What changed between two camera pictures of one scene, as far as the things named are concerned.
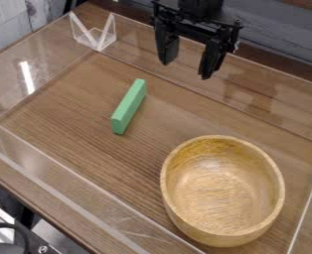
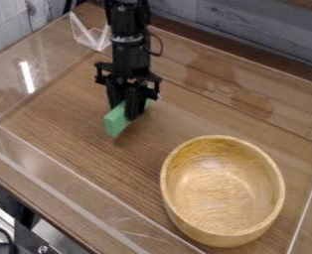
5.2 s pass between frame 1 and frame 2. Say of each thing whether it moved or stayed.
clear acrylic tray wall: stayed
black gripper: moved
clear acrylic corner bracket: stayed
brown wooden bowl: stayed
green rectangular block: moved
